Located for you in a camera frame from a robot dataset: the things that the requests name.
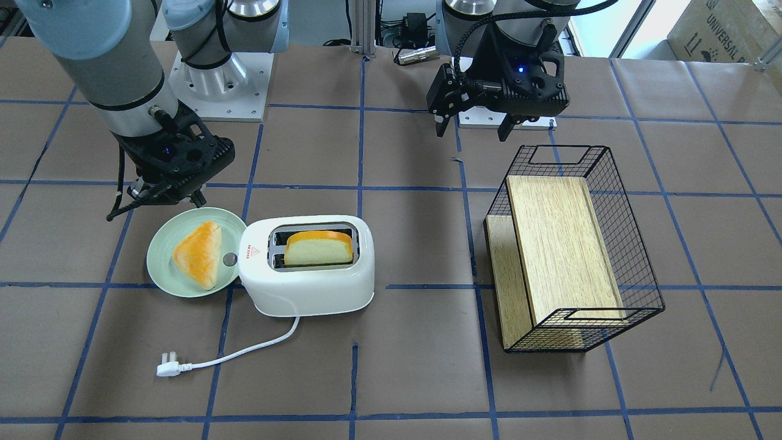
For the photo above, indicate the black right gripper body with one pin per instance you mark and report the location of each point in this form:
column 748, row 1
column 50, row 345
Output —
column 135, row 155

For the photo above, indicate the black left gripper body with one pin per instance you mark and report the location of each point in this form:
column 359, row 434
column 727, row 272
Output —
column 490, row 66

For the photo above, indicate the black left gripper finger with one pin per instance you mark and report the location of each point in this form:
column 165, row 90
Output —
column 507, row 125
column 442, row 119

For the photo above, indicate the white two-slot toaster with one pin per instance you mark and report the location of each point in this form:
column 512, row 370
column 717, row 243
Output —
column 305, row 291

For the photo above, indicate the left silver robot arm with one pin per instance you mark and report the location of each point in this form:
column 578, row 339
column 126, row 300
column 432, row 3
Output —
column 460, row 25

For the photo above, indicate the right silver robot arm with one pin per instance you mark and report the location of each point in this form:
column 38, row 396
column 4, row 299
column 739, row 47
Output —
column 155, row 71

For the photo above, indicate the bread slice in toaster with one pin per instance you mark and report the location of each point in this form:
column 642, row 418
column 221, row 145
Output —
column 318, row 248

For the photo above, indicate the light green plate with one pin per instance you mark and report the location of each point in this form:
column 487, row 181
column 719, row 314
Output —
column 160, row 255

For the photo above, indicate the triangular bread on plate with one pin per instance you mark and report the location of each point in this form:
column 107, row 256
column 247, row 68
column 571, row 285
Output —
column 198, row 256

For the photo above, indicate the wooden shelf in basket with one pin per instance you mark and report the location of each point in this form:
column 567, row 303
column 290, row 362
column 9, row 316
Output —
column 555, row 287

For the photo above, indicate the cardboard box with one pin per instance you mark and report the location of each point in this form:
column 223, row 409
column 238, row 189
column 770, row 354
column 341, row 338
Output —
column 725, row 31

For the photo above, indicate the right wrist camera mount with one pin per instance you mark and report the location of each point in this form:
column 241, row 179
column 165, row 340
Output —
column 183, row 146

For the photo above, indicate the aluminium frame post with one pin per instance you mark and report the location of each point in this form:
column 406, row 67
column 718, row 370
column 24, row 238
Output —
column 363, row 24

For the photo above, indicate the black wire basket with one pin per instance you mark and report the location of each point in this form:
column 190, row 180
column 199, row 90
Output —
column 637, row 283

